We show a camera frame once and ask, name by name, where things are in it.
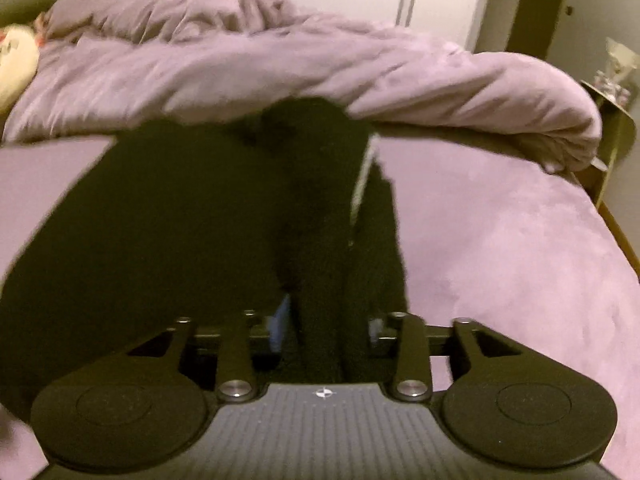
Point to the lilac duvet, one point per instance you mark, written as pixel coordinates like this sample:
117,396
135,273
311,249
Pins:
300,70

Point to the wooden bedside table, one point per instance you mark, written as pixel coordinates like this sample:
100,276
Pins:
617,130

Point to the lilac bed sheet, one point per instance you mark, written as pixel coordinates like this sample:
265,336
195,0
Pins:
500,240

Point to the white floral ornament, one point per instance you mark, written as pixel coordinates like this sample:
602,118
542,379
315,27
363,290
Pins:
617,67

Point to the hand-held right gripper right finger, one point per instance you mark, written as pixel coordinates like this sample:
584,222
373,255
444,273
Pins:
373,331

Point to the pale yellow pillow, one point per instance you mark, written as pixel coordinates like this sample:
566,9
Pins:
15,62

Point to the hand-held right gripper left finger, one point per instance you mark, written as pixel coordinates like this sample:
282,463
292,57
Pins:
279,321

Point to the black garment with white stripe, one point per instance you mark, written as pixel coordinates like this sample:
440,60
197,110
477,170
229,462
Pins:
190,220

